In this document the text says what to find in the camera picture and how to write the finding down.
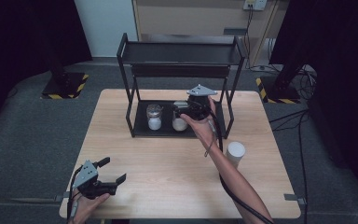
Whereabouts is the dark curtain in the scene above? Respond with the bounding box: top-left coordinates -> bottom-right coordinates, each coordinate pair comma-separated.
269,0 -> 358,203
0,0 -> 93,139

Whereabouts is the grey table bracket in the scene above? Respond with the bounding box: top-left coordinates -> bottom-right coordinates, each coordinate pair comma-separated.
53,191 -> 71,203
283,193 -> 308,206

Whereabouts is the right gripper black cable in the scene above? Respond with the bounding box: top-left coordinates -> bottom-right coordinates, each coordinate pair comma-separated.
209,110 -> 275,224

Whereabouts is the black floor cable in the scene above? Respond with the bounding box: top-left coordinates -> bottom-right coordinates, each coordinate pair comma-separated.
269,108 -> 310,224

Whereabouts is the black stand with striped base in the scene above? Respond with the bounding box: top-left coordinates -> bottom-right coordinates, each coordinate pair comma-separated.
40,52 -> 90,101
255,60 -> 306,105

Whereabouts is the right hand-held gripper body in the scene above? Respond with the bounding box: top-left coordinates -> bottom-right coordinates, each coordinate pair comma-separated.
184,83 -> 218,121

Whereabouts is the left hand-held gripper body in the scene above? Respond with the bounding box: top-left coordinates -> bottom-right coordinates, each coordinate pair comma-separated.
72,160 -> 118,201

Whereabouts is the black metal two-tier rack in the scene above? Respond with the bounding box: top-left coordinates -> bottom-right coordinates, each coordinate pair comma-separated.
116,32 -> 246,140

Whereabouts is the white powder spice jar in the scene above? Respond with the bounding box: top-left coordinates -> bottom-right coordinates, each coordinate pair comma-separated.
145,104 -> 164,132
172,101 -> 190,133

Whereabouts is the bundle of black cables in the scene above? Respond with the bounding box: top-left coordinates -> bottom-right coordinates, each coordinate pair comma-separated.
296,65 -> 319,101

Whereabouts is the person's left hand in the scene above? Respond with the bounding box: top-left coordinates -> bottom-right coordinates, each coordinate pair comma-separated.
71,191 -> 111,224

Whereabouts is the black wall outlet cable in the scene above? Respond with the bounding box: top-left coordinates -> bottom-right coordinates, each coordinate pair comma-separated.
243,7 -> 255,70

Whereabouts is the person's right hand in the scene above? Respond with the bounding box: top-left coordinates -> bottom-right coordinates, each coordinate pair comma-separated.
180,95 -> 218,147

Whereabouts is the brown powder spice jar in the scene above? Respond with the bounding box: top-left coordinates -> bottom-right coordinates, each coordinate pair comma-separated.
226,141 -> 246,169

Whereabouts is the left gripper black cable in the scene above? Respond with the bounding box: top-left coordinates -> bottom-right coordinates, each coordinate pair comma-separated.
66,164 -> 86,224

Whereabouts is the white wall outlet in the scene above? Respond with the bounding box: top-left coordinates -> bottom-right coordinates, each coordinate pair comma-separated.
242,0 -> 268,11

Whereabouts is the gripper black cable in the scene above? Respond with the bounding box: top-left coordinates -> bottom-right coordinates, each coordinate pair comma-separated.
66,164 -> 86,224
209,110 -> 275,224

